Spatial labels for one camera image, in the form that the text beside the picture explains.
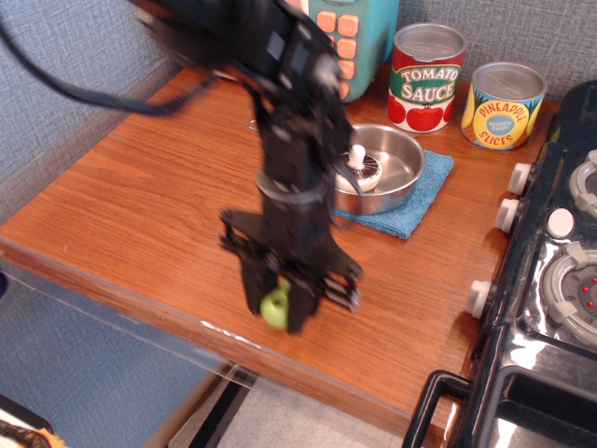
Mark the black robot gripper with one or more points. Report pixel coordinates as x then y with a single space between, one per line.
291 237

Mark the green handled grey spatula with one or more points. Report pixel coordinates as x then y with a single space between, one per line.
274 306

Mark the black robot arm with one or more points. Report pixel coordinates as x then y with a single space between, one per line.
289 68

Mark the silver metal pot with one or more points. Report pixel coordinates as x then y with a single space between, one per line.
387 177

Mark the blue cloth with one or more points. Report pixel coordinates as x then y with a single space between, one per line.
402 221

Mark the white toy mushroom slice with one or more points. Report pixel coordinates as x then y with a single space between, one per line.
357 168

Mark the black toy stove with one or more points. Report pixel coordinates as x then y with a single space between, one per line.
533 382

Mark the teal toy microwave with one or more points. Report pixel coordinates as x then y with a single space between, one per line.
362 35

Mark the tomato sauce can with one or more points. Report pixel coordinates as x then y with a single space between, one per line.
425 72

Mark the pineapple slices can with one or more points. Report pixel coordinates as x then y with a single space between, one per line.
502 105

